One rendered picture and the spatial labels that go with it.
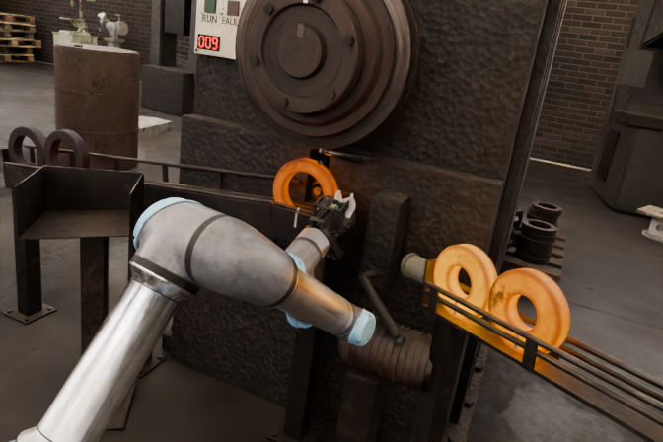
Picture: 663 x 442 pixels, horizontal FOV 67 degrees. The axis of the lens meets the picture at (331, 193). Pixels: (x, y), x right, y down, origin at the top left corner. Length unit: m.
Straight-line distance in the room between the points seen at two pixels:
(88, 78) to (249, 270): 3.33
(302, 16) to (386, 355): 0.79
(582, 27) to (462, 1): 5.97
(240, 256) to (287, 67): 0.58
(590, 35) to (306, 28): 6.25
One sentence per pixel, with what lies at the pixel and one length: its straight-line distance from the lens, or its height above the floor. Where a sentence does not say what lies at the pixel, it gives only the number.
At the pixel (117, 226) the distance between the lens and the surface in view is 1.46.
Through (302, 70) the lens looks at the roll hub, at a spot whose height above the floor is 1.07.
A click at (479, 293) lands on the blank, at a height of 0.71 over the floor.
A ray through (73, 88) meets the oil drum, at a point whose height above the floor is 0.61.
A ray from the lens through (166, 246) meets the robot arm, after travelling 0.80.
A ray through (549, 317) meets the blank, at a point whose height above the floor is 0.74.
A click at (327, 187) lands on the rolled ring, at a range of 1.30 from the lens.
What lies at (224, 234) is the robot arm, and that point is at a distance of 0.75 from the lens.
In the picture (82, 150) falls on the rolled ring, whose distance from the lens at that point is 1.86.
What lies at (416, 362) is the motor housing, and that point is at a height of 0.50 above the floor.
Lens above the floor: 1.14
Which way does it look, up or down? 16 degrees down
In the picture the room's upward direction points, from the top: 8 degrees clockwise
